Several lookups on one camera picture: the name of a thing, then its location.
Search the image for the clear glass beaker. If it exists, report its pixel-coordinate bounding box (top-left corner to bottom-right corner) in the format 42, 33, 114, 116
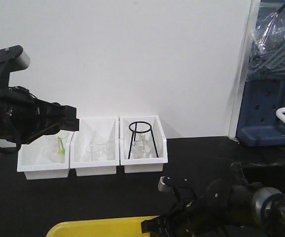
86, 137, 108, 161

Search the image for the white storage bin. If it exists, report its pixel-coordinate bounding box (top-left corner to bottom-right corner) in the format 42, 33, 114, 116
17, 130, 74, 180
70, 118, 120, 177
120, 115, 168, 173

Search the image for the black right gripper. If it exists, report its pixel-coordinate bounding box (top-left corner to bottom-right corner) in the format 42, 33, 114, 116
141, 192, 221, 237

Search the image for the left white storage bin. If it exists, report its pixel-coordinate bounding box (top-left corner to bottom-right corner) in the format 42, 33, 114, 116
17, 130, 74, 180

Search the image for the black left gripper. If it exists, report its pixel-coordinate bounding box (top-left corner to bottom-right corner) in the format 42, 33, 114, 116
0, 86, 80, 145

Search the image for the clear glass flask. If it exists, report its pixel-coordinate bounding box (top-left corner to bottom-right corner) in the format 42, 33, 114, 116
131, 133, 154, 159

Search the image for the clear plastic bag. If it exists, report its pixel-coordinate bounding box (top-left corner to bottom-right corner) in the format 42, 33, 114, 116
246, 0, 285, 81

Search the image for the black wire tripod stand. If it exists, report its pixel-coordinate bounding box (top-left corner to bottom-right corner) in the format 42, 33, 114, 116
127, 121, 159, 159

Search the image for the blue pegboard stand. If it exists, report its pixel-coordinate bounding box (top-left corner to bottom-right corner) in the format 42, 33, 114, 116
235, 9, 285, 147

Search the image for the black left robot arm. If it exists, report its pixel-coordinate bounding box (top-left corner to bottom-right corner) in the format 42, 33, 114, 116
0, 86, 80, 155

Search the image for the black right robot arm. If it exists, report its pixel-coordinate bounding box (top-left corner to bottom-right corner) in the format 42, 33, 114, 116
141, 176, 285, 237

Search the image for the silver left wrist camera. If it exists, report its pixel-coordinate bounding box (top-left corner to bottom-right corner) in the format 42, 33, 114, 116
0, 45, 30, 88

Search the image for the yellow plastic tray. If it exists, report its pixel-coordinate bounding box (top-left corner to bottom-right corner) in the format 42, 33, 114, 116
46, 216, 154, 237

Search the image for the right white storage bin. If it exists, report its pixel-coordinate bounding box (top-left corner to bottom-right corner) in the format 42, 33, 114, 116
120, 115, 168, 173

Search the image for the middle white storage bin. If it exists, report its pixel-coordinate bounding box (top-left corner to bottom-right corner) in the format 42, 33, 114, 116
70, 118, 120, 177

